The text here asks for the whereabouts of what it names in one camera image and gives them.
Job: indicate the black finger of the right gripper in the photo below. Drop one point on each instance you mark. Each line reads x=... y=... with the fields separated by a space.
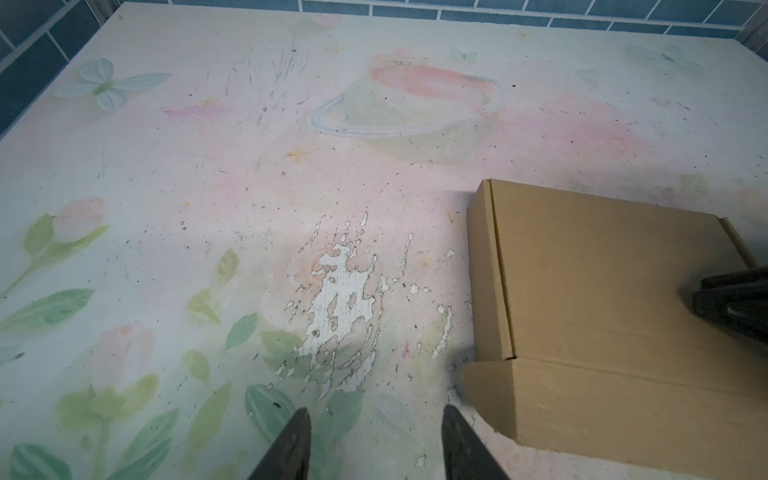
x=755 y=278
x=743 y=313

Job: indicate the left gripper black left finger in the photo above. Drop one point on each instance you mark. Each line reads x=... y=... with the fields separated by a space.
x=288 y=458

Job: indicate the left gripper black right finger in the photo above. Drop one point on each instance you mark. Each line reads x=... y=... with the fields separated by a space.
x=465 y=455

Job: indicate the brown cardboard paper box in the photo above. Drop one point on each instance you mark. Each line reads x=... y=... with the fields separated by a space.
x=585 y=337

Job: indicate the right aluminium corner post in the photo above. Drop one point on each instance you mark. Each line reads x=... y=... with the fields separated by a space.
x=754 y=35

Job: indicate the aluminium corner post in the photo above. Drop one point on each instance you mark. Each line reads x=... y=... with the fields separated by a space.
x=103 y=9
x=754 y=35

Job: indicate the left aluminium corner post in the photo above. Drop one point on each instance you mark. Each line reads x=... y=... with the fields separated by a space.
x=103 y=9

